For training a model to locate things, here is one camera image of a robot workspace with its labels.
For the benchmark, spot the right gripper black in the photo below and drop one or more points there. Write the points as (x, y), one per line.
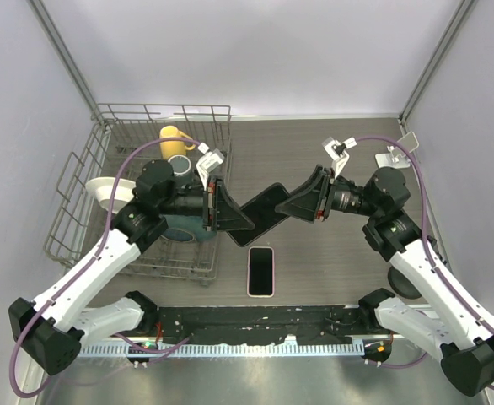
(315, 200)

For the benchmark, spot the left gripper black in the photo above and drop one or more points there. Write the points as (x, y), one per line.
(221, 212)

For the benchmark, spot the black case phone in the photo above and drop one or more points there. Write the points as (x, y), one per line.
(261, 210)

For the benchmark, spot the black clamp phone stand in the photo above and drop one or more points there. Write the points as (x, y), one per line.
(402, 285)

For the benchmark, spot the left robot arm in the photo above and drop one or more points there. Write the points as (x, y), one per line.
(56, 325)

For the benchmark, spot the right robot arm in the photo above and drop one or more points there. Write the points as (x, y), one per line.
(461, 337)

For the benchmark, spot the pink case phone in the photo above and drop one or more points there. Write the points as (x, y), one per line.
(261, 272)

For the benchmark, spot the white phone stand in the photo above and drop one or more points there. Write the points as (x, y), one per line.
(395, 157)

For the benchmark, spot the dark teal cup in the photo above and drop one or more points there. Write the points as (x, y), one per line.
(182, 168)

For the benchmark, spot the yellow mug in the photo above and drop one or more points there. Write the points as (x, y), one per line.
(175, 142)

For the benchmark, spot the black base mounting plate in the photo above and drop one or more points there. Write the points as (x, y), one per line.
(263, 325)

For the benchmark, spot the white plate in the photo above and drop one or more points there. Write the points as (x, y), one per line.
(100, 189)

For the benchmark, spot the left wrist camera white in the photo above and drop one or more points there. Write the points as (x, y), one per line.
(208, 162)

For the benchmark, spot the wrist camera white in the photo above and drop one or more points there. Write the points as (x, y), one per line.
(338, 153)
(208, 162)

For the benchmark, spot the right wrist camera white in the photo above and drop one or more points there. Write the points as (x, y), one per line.
(338, 153)

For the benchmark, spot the grey wire dish rack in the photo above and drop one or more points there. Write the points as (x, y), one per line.
(124, 137)

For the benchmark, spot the white slotted cable duct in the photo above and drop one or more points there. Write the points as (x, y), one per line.
(289, 348)

